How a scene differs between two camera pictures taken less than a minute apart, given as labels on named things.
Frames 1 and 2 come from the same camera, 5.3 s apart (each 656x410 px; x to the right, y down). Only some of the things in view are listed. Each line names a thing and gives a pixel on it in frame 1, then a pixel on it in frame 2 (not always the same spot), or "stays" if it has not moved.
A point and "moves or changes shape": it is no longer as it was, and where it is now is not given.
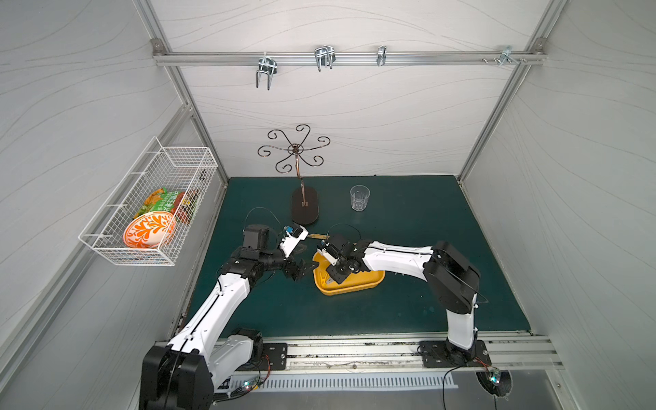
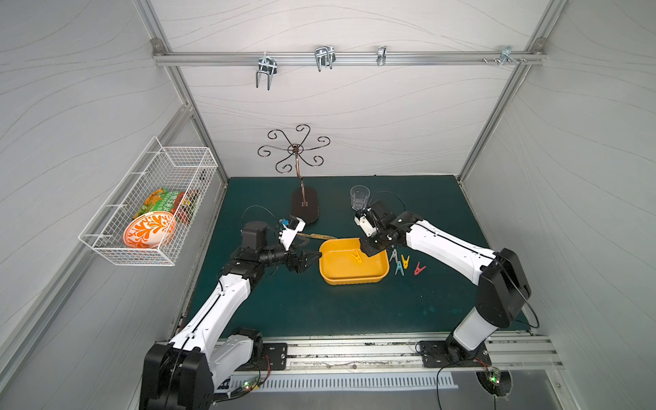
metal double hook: x=266 y=65 stays
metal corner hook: x=506 y=54 stays
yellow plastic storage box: x=328 y=284 moves or changes shape
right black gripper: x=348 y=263 to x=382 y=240
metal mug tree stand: x=305 y=202 stays
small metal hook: x=381 y=57 stays
